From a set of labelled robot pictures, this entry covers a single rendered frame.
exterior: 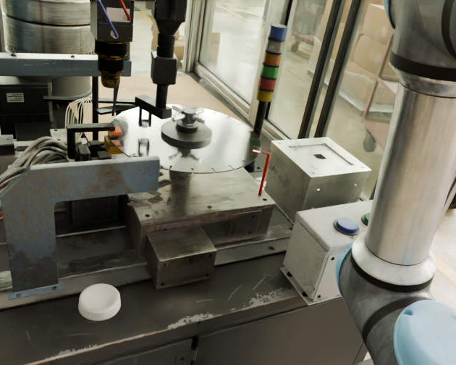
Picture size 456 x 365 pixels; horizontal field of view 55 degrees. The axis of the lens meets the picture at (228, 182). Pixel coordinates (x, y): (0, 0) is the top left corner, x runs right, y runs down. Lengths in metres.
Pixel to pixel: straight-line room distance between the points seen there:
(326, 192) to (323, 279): 0.27
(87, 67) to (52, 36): 0.43
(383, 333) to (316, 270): 0.25
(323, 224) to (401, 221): 0.28
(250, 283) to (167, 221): 0.21
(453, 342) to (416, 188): 0.19
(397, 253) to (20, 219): 0.56
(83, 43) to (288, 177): 0.80
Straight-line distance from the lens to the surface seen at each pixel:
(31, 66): 1.05
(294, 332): 1.03
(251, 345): 0.98
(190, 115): 0.92
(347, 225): 0.85
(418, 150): 0.54
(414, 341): 0.58
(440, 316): 0.63
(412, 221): 0.59
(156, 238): 0.85
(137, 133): 0.94
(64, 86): 1.56
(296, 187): 1.04
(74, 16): 1.47
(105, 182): 0.74
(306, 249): 0.85
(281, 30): 1.12
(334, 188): 1.06
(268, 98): 1.16
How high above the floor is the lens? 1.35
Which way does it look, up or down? 31 degrees down
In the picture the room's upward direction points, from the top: 10 degrees clockwise
